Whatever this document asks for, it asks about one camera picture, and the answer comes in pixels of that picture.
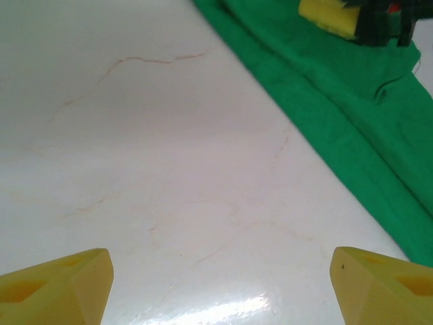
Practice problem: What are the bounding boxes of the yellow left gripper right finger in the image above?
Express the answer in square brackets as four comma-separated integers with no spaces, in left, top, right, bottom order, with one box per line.
[329,246,433,325]

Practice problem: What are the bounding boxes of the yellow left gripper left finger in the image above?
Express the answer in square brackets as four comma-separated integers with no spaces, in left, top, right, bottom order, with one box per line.
[0,247,114,325]

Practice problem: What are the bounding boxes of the green t-shirt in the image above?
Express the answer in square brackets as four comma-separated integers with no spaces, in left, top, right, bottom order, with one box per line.
[191,0,433,264]

